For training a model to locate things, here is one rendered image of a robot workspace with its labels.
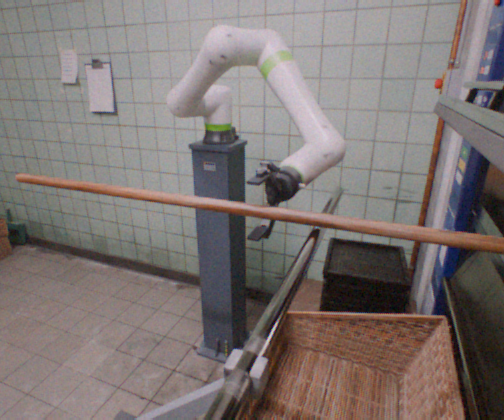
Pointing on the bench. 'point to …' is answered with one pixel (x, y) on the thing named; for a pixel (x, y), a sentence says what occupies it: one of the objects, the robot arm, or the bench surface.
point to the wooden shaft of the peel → (298, 217)
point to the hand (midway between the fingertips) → (254, 210)
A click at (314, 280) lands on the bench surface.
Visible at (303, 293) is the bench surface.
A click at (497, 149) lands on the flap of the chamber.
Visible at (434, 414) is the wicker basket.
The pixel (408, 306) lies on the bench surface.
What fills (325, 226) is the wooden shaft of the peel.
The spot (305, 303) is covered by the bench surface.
